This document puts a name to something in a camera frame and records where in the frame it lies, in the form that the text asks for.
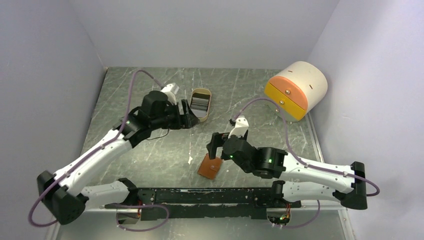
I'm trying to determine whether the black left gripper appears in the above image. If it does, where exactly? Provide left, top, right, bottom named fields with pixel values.
left=151, top=99, right=201, bottom=131

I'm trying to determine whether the beige oval tray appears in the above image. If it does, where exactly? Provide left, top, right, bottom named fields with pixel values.
left=189, top=88, right=212, bottom=123

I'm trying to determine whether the brown leather card holder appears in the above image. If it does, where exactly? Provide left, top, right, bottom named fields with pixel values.
left=197, top=153, right=223, bottom=180

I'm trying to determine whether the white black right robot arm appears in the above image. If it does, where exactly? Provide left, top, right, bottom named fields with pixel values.
left=206, top=132, right=368, bottom=210

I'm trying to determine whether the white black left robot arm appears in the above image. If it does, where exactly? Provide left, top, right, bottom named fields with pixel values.
left=37, top=90, right=200, bottom=225

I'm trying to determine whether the stack of credit cards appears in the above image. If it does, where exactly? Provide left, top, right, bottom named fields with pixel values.
left=190, top=92, right=211, bottom=119

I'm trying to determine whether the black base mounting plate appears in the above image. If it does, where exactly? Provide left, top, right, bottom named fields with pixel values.
left=105, top=187, right=302, bottom=221

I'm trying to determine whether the round pastel drawer cabinet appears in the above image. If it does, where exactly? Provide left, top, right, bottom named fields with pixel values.
left=264, top=61, right=328, bottom=122

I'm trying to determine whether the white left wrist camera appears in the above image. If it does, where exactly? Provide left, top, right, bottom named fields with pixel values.
left=160, top=82, right=180, bottom=105

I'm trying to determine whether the aluminium frame rail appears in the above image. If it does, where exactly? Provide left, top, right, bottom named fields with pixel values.
left=46, top=112, right=349, bottom=240

